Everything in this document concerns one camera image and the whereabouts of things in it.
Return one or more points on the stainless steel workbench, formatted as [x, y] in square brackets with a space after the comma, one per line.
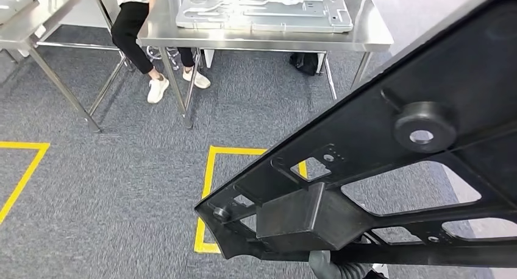
[363, 35]

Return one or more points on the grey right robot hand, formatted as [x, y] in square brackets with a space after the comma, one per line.
[323, 267]

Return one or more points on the black bag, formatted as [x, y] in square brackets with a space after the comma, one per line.
[303, 63]

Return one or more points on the black plastic mounting plate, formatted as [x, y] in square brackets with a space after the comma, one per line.
[444, 67]

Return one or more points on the steel side table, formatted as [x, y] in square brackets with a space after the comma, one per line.
[60, 2]

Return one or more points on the yellow floor tape square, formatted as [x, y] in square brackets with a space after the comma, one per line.
[208, 180]

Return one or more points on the grey stamped metal plate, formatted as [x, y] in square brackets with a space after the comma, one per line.
[262, 21]

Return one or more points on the person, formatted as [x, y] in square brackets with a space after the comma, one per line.
[129, 31]

